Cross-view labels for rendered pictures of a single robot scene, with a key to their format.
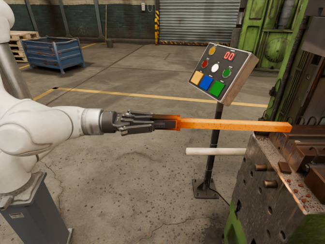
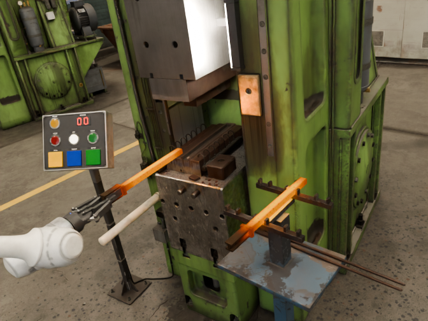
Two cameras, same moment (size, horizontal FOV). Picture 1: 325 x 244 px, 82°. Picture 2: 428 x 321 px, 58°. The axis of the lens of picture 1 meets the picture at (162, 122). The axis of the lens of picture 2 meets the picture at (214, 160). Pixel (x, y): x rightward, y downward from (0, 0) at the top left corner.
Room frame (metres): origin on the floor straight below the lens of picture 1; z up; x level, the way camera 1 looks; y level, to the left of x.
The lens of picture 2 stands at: (-0.50, 0.77, 1.77)
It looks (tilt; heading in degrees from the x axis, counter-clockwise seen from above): 27 degrees down; 305
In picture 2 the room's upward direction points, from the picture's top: 8 degrees counter-clockwise
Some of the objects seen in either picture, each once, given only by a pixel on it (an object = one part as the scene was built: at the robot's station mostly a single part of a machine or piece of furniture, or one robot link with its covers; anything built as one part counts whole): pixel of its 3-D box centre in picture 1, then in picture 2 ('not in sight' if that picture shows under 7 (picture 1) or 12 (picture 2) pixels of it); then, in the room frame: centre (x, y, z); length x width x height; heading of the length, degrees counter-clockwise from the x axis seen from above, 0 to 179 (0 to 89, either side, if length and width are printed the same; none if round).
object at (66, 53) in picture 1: (54, 53); not in sight; (5.03, 2.82, 0.36); 1.20 x 0.80 x 0.72; 67
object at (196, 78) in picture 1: (197, 78); (56, 159); (1.14, -0.22, 1.01); 0.07 x 0.05 x 0.07; 24
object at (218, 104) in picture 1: (213, 141); (109, 220); (1.10, -0.38, 0.54); 0.04 x 0.04 x 1.08; 89
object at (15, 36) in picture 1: (15, 45); not in sight; (6.10, 4.52, 0.37); 1.26 x 0.88 x 0.74; 78
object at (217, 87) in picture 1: (217, 88); (93, 157); (0.96, -0.30, 1.01); 0.07 x 0.05 x 0.07; 24
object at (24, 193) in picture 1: (13, 187); not in sight; (0.61, 0.74, 0.63); 0.22 x 0.18 x 0.06; 8
